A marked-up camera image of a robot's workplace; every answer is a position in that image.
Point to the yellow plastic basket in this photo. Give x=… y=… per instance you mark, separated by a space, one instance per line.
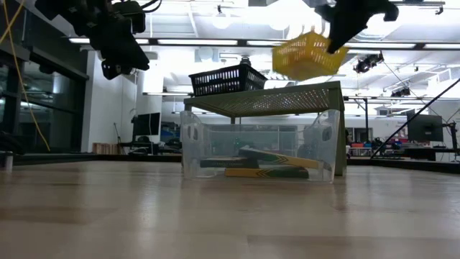
x=305 y=57

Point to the clear plastic bin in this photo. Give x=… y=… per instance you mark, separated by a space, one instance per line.
x=258 y=144

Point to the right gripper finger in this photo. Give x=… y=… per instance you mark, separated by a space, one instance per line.
x=341 y=34

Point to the black ceiling spotlight cluster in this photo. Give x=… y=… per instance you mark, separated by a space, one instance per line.
x=366 y=63

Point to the long ceiling light strip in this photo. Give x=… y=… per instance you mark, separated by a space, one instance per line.
x=197 y=42

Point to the green perforated metal shelf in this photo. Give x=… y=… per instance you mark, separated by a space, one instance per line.
x=266 y=102

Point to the small silver cylinder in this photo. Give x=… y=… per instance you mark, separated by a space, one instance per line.
x=8 y=162

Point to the Crayola crayon box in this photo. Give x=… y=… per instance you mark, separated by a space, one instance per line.
x=284 y=158
x=226 y=162
x=266 y=173

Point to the wooden slatted crate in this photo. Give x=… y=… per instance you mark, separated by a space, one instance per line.
x=106 y=148

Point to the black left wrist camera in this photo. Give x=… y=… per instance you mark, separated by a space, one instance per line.
x=133 y=14

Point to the white wall poster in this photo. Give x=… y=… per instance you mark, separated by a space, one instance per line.
x=404 y=136

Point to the black mesh basket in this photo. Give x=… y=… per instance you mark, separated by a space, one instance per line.
x=226 y=81

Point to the thin black pole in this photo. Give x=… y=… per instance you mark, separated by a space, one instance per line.
x=366 y=115

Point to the black computer monitor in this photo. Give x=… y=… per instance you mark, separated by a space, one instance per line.
x=145 y=124
x=427 y=129

